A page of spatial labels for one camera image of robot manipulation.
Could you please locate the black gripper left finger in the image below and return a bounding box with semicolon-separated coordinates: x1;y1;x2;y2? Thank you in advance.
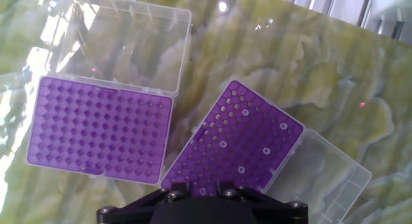
96;182;191;224

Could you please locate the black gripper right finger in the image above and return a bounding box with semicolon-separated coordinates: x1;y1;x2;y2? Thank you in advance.
217;181;309;224

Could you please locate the purple rack pipette tip box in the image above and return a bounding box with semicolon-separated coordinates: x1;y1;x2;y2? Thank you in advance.
24;0;193;186
160;79;373;224

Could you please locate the green marble pattern mat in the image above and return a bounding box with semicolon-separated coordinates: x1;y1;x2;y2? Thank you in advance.
0;0;412;224

